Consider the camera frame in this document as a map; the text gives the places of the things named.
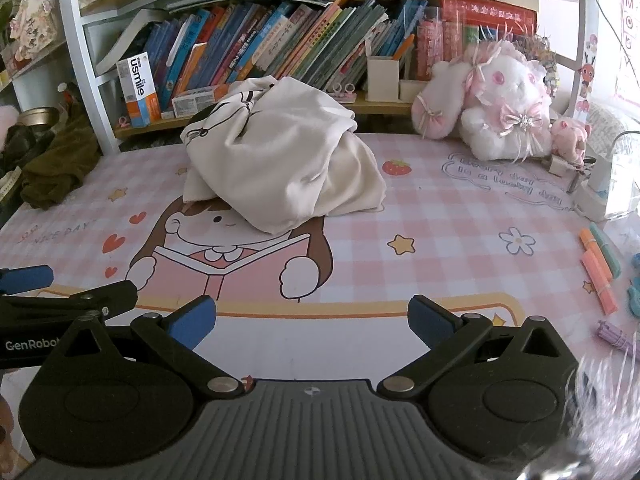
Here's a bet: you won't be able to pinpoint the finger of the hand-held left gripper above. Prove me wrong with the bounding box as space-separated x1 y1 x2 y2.
0 265 54 295
0 280 139 325

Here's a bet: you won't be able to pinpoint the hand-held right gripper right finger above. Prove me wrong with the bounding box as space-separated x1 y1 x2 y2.
377 295 576 401

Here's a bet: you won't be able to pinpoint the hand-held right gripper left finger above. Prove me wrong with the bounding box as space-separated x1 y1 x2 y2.
50 295 246 398

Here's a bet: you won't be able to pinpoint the white t-shirt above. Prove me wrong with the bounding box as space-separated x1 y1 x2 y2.
179 76 388 235

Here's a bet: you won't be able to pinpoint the dark bag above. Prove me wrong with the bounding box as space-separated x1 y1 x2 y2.
0 127 36 211

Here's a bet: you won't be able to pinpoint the brown cloth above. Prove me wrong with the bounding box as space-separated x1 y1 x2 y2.
20 110 101 211

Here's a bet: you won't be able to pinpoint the pink fluffy cushion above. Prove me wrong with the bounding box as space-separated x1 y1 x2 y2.
0 105 18 153

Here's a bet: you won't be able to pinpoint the brass bowl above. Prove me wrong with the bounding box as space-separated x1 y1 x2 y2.
17 107 61 128

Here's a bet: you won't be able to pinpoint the orange highlighter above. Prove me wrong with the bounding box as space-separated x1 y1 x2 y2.
580 228 613 281
581 250 618 315

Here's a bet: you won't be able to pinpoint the green highlighter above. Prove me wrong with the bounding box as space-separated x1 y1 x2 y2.
589 222 622 278

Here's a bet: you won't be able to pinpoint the purple highlighter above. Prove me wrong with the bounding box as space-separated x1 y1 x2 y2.
597 320 640 361

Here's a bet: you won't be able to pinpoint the white wooden bookshelf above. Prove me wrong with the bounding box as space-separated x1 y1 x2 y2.
55 0 588 156

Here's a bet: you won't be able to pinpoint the clear plastic wrap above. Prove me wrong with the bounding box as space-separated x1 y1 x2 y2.
560 355 640 480

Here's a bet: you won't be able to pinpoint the blue plastic item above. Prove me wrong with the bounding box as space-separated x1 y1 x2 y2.
627 252 640 318

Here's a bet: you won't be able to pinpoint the tall orange white box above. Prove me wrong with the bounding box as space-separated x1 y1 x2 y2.
116 51 163 128

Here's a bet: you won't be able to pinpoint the white pink plush bunny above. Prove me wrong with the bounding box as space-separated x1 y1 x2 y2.
411 39 553 163

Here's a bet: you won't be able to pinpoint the flat orange white box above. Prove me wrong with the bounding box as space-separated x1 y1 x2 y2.
171 84 236 120

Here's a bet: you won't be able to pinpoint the small white box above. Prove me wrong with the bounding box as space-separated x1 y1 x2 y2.
398 79 426 103

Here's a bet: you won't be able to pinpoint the small pink plush pig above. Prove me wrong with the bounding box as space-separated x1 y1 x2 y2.
550 117 591 166

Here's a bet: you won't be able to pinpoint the pink binder clips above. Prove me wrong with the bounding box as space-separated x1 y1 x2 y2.
327 82 357 103

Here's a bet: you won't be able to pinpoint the beige pen holder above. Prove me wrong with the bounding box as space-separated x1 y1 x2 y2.
366 55 401 102

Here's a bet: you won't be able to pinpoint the cartoon sticker strip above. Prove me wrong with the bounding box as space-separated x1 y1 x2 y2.
575 35 599 111

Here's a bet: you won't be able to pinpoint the row of colourful books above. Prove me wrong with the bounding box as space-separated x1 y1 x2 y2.
95 0 441 106

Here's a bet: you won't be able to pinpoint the thick red book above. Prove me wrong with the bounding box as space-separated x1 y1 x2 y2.
439 0 539 41

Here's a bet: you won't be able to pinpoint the floral decorated frame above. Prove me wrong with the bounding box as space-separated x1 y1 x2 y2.
10 0 68 61

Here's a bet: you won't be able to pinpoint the wall poster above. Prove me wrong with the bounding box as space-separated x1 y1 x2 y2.
612 0 640 106

